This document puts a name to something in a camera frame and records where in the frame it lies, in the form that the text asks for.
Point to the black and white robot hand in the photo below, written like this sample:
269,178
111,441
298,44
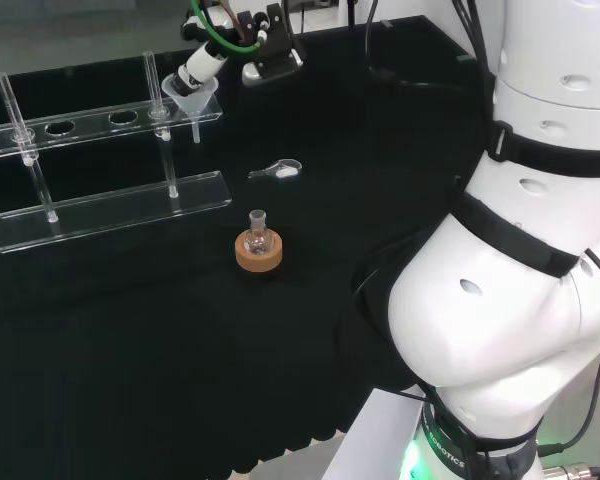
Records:
275,45

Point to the translucent plastic funnel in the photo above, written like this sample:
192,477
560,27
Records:
195,107

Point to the clear glass weighing funnel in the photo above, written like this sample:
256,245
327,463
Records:
285,171

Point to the clear acrylic funnel stand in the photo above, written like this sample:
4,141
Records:
110,207

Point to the black tripod pole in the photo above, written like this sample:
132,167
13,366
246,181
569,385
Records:
352,10

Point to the small round-bottom glass flask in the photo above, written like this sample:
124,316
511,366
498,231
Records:
258,240

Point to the black bench cloth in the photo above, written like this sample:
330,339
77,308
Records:
130,325

